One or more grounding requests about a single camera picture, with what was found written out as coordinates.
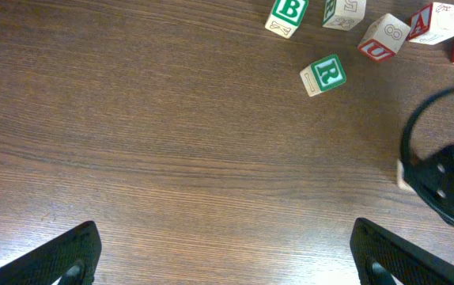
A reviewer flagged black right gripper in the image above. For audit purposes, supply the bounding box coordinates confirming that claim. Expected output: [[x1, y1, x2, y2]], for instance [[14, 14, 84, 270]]
[[401, 145, 454, 227]]

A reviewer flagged green R wooden block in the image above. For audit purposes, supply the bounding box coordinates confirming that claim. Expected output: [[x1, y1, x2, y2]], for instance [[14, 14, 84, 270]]
[[300, 54, 347, 97]]

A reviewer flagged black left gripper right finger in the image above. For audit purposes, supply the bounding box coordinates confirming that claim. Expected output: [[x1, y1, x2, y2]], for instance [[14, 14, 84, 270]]
[[350, 218, 454, 285]]

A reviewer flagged red U wooden block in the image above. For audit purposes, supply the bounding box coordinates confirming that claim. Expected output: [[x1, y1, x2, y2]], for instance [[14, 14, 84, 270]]
[[358, 13, 410, 63]]

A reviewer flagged green B wooden block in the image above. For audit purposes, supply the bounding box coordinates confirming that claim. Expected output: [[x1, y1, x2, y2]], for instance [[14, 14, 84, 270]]
[[265, 0, 308, 39]]

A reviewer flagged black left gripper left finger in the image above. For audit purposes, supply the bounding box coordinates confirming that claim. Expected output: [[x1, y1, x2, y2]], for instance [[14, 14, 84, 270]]
[[0, 221, 102, 285]]

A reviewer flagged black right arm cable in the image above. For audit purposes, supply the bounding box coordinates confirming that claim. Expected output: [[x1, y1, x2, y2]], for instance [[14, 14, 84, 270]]
[[399, 74, 454, 163]]

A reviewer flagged plain wooden block number five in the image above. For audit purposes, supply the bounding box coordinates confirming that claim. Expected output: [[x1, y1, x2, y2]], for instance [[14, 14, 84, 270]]
[[322, 0, 367, 31]]

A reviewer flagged red A wooden block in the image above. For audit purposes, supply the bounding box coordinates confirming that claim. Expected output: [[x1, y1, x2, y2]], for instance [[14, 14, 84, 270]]
[[407, 2, 454, 45]]

